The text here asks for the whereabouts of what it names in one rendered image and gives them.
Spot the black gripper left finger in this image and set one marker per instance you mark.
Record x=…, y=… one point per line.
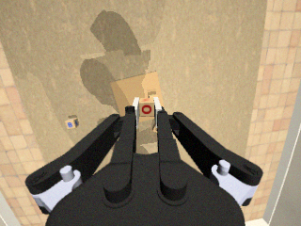
x=49, y=184

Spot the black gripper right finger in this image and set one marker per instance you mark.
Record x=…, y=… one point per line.
x=235, y=174

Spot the tan square mat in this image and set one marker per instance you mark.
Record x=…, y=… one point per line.
x=140, y=86

